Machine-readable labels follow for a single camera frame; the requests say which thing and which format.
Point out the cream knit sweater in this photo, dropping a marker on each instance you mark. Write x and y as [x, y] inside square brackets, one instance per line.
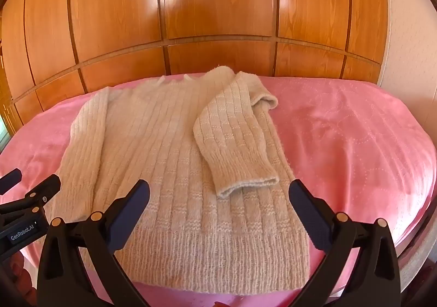
[164, 143]

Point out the person's left hand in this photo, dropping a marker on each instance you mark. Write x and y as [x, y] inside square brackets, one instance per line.
[21, 272]

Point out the white bed base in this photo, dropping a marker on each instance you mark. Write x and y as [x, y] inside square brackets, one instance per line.
[414, 255]

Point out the pink quilted bedspread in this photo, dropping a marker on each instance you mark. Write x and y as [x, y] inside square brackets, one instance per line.
[341, 143]

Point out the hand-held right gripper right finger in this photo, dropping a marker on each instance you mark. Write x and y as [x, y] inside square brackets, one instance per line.
[314, 221]

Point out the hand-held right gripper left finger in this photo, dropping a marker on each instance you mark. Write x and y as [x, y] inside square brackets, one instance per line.
[131, 211]

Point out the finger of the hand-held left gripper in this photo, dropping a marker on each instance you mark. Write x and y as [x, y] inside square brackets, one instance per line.
[47, 187]
[12, 180]

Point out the glossy wooden wardrobe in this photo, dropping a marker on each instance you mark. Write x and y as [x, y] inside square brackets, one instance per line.
[205, 3]

